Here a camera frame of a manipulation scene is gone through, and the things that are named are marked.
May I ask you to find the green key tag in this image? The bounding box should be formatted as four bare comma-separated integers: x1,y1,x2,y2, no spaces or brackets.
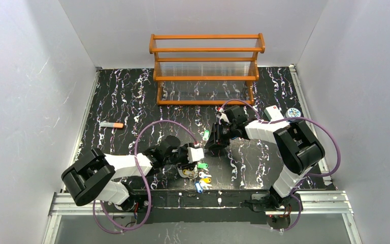
197,163,209,169
203,130,210,141

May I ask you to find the cluster of tagged keys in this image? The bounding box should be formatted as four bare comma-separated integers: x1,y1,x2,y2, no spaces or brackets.
179,169,211,180

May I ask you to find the yellow key tag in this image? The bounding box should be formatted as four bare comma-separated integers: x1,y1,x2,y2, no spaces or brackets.
200,177,212,185

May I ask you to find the blue key tag front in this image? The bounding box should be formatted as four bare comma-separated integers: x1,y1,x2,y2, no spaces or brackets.
194,181,204,193

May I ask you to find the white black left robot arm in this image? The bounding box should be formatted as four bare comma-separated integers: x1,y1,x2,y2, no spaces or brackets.
61,136,204,206

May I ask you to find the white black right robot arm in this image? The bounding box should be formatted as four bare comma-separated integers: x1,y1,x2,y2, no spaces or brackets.
205,118,325,208

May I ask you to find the white rectangular box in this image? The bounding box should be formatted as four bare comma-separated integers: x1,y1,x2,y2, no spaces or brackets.
264,105,284,121

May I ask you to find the orange wooden shelf rack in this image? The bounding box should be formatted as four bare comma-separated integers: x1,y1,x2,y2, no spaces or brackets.
149,33,266,105

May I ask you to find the orange grey marker pen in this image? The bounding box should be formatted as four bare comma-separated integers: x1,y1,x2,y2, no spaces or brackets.
100,121,124,129

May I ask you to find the blue white round tin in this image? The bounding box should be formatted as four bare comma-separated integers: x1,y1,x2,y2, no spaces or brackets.
285,108,302,118

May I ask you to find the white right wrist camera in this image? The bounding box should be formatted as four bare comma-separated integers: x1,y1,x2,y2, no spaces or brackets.
216,107,230,125

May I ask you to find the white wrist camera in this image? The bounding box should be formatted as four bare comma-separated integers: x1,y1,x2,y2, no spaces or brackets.
216,107,230,125
187,147,204,163

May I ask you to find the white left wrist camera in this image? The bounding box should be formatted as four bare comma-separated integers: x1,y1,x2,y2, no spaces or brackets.
187,147,204,163

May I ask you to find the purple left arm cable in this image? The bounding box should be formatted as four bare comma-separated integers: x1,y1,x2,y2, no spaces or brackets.
92,119,199,235

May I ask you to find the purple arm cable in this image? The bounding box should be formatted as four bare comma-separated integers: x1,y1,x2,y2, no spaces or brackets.
92,119,199,235
216,99,341,232

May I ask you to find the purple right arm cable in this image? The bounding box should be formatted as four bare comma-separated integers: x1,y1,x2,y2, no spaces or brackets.
216,99,341,232

